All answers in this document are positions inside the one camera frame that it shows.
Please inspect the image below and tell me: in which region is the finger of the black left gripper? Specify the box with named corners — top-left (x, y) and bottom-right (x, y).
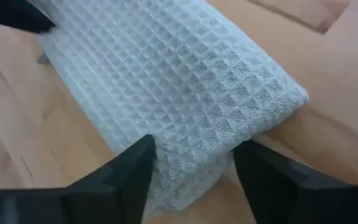
top-left (0, 0), bottom-right (56, 34)

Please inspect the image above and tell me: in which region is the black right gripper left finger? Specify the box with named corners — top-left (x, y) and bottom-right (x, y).
top-left (0, 134), bottom-right (158, 224)

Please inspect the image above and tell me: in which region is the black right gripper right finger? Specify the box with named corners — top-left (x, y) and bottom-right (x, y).
top-left (233, 139), bottom-right (358, 224)

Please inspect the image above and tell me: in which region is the grey microfiber towel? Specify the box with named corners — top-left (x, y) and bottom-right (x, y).
top-left (31, 0), bottom-right (310, 216)

